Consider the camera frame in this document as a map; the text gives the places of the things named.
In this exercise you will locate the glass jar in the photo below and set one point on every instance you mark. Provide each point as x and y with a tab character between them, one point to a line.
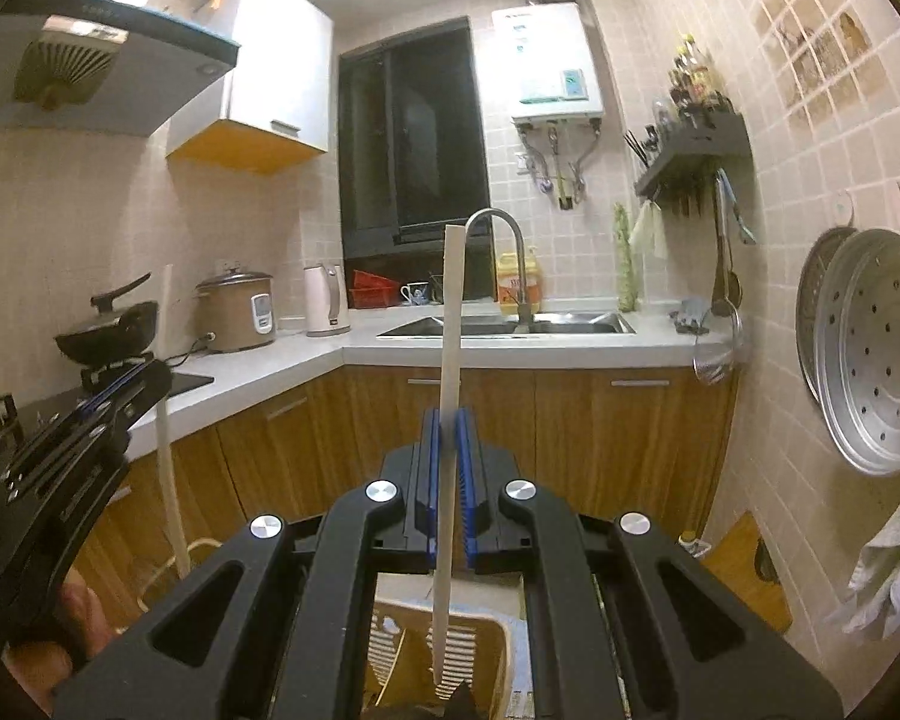
660	111

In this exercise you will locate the grey range hood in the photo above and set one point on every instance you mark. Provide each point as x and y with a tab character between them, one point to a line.
157	52

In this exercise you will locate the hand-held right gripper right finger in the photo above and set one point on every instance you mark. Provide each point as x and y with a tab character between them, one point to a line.
471	495

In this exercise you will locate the straw hand fan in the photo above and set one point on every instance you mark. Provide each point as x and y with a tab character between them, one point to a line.
64	67

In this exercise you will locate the yellow detergent bottle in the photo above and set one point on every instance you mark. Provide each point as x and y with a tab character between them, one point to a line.
506	285

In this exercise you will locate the plain steel steamer tray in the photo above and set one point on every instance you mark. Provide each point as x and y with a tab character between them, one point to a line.
810	315

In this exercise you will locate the black wok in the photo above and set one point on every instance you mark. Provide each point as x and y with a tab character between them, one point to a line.
109	334

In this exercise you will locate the white water heater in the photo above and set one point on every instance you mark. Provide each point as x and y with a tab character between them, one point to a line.
544	52

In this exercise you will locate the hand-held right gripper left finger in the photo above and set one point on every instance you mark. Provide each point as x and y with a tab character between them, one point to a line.
429	495

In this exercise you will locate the green loofah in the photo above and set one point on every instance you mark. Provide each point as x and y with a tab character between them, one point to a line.
626	262

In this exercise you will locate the white wall cabinet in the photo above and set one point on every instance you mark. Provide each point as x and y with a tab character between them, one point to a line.
270	60

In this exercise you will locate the hanging tongs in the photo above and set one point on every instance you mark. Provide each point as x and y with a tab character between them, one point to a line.
739	210

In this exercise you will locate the white hanging cloth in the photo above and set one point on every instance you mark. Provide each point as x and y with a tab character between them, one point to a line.
651	229

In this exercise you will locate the dark sauce bottle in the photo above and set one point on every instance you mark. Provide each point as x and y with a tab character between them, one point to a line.
675	94

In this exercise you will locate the white electric kettle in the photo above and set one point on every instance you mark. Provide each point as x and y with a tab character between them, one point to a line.
322	300

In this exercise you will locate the wooden stool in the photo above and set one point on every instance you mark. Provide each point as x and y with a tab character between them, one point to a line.
735	570

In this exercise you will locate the white patterned cup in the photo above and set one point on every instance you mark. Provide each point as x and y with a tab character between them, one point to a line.
414	294

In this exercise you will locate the person's left hand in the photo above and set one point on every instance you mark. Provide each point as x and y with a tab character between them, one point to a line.
90	615

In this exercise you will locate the black gas stove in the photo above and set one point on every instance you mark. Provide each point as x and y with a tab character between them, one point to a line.
187	382

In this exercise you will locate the tall sauce bottle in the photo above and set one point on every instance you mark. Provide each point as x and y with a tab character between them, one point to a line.
691	71

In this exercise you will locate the beige rice cooker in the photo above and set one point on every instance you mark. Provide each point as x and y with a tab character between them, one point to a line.
232	311

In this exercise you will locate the dark window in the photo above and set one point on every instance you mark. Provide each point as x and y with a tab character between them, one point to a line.
412	135

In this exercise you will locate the white kitchen countertop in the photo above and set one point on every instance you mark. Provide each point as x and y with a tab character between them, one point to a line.
570	349

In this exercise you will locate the red plastic basket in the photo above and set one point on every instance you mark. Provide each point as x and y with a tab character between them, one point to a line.
371	289

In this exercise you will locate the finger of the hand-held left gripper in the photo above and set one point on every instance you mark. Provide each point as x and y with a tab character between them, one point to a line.
82	400
131	409

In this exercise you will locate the wall power socket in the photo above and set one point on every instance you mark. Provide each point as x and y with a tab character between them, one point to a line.
523	163

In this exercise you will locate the grey hanging towel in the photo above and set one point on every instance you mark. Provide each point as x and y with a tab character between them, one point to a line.
896	562

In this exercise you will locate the black wall rack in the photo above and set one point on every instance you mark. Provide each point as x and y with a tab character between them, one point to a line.
694	150

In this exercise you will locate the dark cup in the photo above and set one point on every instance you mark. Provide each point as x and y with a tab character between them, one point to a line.
436	291

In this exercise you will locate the wooden base cabinets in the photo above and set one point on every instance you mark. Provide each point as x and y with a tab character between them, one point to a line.
607	450

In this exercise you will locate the steel sink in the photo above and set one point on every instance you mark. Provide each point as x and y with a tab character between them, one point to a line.
577	324

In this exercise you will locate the steel faucet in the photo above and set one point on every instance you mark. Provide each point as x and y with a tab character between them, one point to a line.
523	292

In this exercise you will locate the light wooden chopstick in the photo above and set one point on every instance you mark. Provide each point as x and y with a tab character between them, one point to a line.
454	315
171	480

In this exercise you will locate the beige plastic utensil basket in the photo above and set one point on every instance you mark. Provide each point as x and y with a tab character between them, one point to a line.
480	645

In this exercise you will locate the dark chopsticks bundle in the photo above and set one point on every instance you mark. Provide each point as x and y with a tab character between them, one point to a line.
641	146

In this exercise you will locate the perforated steel steamer tray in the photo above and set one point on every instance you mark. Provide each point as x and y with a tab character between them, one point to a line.
881	360

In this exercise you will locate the grey sponge holder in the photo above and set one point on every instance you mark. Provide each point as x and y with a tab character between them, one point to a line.
690	315

